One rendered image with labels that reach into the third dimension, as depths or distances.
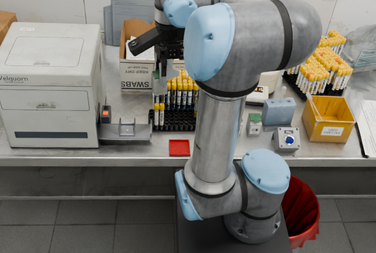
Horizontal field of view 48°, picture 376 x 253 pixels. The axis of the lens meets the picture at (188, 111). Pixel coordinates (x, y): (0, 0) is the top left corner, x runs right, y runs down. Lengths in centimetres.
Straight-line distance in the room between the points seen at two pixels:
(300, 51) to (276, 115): 81
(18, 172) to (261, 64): 171
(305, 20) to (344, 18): 130
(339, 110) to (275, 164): 66
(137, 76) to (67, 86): 39
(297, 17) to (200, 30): 15
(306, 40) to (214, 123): 22
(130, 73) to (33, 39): 37
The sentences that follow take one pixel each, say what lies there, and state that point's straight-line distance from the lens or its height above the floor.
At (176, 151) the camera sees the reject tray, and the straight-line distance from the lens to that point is 139.
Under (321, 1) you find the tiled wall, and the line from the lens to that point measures 192.
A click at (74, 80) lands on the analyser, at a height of 115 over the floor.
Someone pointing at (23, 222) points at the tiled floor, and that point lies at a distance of 237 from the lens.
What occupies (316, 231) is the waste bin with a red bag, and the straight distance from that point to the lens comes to 195.
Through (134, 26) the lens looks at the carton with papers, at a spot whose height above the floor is 99.
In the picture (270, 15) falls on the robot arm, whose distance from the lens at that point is 68.
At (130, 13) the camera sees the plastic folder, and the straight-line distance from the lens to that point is 181.
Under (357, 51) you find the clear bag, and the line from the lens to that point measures 189.
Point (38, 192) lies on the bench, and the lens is 212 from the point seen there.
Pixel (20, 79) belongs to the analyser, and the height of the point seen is 115.
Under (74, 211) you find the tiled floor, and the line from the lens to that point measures 235.
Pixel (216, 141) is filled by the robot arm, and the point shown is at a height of 132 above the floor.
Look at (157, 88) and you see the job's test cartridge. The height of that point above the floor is 108.
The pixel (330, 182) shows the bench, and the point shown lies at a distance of 227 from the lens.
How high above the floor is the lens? 189
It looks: 41 degrees down
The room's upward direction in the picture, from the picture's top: 5 degrees clockwise
